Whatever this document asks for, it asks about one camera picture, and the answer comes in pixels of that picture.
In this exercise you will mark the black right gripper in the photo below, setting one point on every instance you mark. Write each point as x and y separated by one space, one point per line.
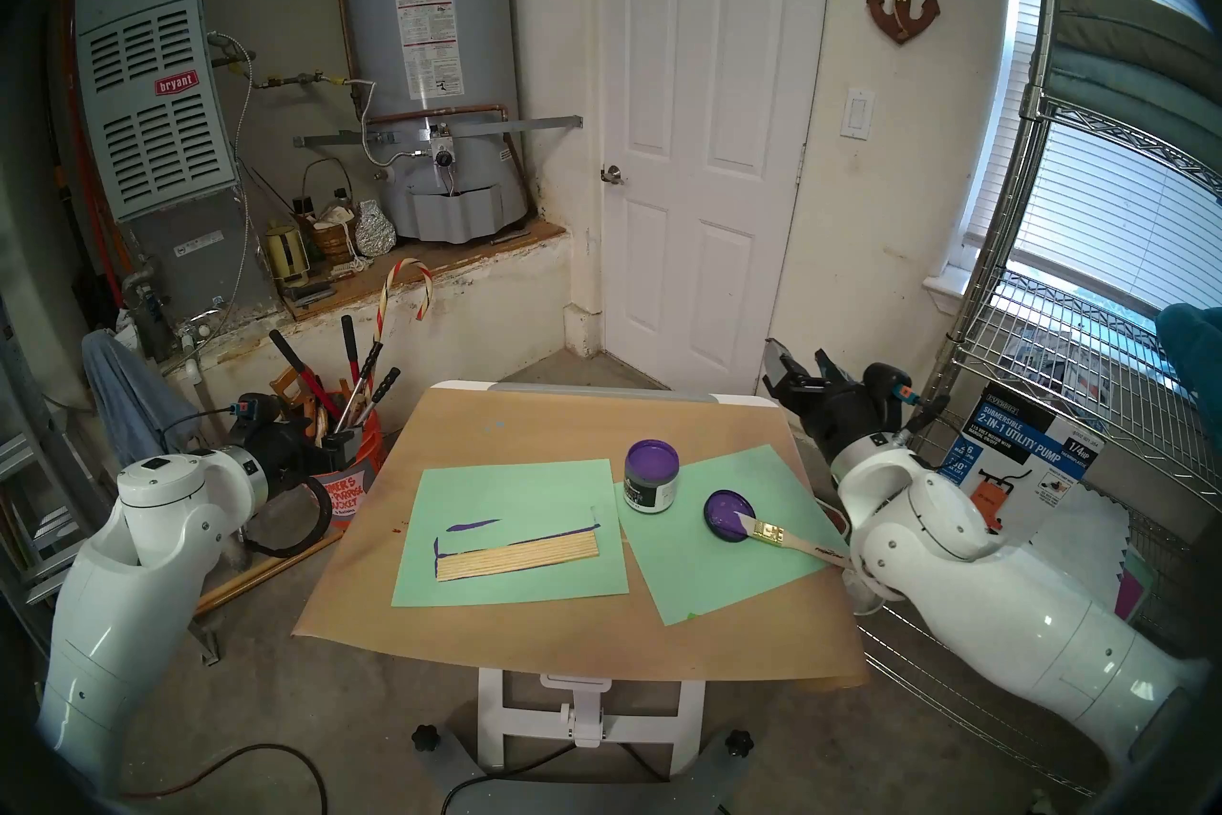
850 417

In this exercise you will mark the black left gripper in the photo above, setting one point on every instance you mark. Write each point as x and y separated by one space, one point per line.
296 455

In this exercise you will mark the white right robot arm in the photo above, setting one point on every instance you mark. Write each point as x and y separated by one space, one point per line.
1002 622

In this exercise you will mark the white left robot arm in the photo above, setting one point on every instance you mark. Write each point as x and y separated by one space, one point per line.
124 593

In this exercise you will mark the purple paint jar lid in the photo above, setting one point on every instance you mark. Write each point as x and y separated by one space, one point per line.
724 512

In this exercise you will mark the purple paint sample jar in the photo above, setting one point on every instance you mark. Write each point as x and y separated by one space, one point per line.
651 479

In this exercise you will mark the orange plastic bucket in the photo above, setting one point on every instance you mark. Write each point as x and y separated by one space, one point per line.
348 493

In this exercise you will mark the striped candy cane decoration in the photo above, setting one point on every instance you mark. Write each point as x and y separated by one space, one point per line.
385 293

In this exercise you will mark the mint green paper sheet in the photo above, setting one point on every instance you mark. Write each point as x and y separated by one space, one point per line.
516 493
706 579

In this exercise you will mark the brown paper covered table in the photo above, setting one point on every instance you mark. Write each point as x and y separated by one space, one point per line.
535 431

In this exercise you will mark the yellow can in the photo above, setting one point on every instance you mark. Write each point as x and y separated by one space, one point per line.
284 254

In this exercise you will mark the flat wooden slat board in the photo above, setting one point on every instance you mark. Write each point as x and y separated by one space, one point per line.
516 557

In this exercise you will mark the brown wicker basket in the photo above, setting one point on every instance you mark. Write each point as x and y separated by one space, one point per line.
332 240

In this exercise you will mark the blue hanging cloth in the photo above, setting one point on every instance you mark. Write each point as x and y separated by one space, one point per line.
129 402

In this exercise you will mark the aluminium foil wrapped bundle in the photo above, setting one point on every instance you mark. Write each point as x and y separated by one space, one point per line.
374 231

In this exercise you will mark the plywood heater platform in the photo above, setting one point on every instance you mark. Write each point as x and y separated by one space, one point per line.
458 259

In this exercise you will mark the white panel door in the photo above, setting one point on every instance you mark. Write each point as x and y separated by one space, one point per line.
716 154

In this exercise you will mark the utility pump cardboard box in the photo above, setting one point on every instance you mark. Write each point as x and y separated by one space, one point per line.
1031 460

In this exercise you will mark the silver door knob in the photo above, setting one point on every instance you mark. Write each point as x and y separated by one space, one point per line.
611 174

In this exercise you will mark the white scalloped paper sheet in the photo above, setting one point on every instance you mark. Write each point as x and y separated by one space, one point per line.
1079 536

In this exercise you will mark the aluminium ladder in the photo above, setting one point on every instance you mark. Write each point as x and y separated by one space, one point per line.
24 455

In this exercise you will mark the grey water heater tank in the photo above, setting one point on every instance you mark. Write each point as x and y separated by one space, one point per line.
430 135

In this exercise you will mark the white window blinds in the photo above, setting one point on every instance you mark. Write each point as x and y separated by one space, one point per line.
1117 202

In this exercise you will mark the yellow coated gas pipe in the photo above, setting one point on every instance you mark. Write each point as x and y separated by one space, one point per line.
307 77

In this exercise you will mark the grey Bryant furnace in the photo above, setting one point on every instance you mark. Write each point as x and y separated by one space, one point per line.
153 116

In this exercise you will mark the teal cloth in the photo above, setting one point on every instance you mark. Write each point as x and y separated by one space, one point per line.
1193 364

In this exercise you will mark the coloured paper stack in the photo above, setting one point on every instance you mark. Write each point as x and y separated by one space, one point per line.
1131 589

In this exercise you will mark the green seat cushion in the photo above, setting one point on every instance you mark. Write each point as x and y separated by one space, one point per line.
1127 25
1136 106

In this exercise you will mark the white wall light switch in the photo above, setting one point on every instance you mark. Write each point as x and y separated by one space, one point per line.
856 114

